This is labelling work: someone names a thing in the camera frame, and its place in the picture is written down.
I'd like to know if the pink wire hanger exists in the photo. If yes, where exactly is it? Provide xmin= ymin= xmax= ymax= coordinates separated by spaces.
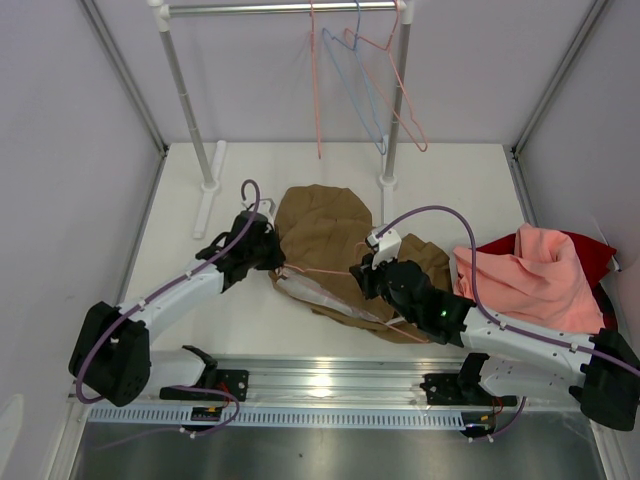
xmin=309 ymin=0 xmax=322 ymax=159
xmin=343 ymin=1 xmax=428 ymax=160
xmin=274 ymin=240 xmax=429 ymax=344

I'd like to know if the tan brown skirt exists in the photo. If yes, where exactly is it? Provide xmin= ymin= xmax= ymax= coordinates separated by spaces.
xmin=269 ymin=183 xmax=452 ymax=346

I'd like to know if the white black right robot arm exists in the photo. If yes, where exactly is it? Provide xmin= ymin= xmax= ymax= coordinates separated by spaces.
xmin=349 ymin=254 xmax=639 ymax=432

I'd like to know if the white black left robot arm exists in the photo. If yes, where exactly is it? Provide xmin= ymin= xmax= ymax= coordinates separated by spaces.
xmin=69 ymin=210 xmax=285 ymax=407

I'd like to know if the silver white clothes rack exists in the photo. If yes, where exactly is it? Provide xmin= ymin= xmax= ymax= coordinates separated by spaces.
xmin=145 ymin=0 xmax=420 ymax=241

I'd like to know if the pink garment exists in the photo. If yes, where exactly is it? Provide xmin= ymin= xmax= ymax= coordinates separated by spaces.
xmin=453 ymin=223 xmax=605 ymax=334

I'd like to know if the red garment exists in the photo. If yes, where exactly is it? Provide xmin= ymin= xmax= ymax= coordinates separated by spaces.
xmin=469 ymin=230 xmax=618 ymax=341

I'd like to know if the white laundry basket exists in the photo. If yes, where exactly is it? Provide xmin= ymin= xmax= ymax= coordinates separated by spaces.
xmin=449 ymin=219 xmax=622 ymax=348

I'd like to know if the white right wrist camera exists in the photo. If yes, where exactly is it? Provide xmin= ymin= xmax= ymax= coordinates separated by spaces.
xmin=365 ymin=226 xmax=402 ymax=269

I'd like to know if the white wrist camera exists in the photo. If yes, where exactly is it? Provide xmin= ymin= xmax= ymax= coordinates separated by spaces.
xmin=365 ymin=226 xmax=402 ymax=269
xmin=241 ymin=198 xmax=276 ymax=219

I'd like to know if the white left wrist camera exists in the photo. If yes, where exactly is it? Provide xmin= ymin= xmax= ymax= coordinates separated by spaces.
xmin=241 ymin=198 xmax=276 ymax=219

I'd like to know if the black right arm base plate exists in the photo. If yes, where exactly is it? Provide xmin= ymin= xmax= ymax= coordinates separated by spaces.
xmin=419 ymin=373 xmax=518 ymax=407

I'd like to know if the aluminium mounting rail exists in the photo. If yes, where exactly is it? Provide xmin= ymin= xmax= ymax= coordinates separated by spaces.
xmin=67 ymin=355 xmax=613 ymax=412

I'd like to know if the blue wire hanger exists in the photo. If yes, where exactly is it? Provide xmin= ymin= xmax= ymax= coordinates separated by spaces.
xmin=321 ymin=1 xmax=387 ymax=155

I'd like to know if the grey slotted cable duct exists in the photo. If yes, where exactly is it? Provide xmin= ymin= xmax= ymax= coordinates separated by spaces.
xmin=88 ymin=405 xmax=465 ymax=431

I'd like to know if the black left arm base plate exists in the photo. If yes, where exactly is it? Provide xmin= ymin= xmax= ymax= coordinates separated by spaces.
xmin=159 ymin=369 xmax=250 ymax=402

